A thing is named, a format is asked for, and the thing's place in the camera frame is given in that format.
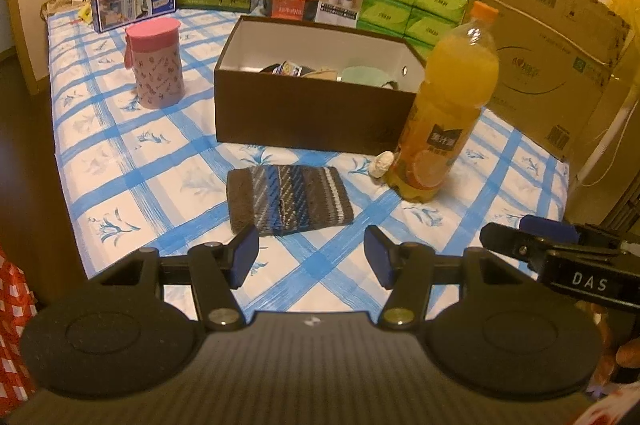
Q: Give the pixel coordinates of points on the small yellow packet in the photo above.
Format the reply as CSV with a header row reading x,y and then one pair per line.
x,y
85,13

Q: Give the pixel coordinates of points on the brown shoe box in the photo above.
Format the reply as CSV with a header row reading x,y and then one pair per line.
x,y
310,115

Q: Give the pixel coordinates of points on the green tissue multipack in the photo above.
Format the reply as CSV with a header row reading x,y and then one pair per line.
x,y
410,2

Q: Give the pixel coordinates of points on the white pole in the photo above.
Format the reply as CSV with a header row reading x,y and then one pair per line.
x,y
602,142

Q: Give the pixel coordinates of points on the red white checked cloth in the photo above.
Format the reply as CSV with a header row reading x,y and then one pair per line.
x,y
15,335

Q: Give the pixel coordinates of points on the woven basket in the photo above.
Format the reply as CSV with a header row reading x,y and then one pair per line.
x,y
55,6

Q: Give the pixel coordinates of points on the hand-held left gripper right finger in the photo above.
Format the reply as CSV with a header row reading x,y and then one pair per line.
x,y
376,257

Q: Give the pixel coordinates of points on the red gift box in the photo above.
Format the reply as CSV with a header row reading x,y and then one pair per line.
x,y
290,7

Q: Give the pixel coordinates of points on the orange juice bottle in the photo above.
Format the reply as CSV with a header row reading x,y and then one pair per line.
x,y
450,105

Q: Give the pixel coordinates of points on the light green cloth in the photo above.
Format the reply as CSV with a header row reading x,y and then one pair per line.
x,y
365,75

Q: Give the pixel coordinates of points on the large flattened cardboard box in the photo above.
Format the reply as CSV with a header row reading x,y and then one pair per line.
x,y
545,55

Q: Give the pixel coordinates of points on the black round pad red centre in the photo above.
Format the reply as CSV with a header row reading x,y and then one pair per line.
x,y
270,68

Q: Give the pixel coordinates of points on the small colourful packet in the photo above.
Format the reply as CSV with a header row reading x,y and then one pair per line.
x,y
291,69

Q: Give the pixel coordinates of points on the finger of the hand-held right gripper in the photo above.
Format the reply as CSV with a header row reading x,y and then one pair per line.
x,y
547,227
510,245

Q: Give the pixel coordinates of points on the pink patterned canister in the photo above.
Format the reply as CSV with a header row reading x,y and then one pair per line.
x,y
157,70

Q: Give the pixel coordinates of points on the small beige plush figure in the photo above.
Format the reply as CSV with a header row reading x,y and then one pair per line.
x,y
382,165

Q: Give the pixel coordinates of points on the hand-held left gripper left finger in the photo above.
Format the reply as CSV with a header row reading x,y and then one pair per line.
x,y
245,255

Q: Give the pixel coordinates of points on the blue checked tablecloth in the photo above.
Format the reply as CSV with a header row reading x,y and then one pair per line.
x,y
125,170

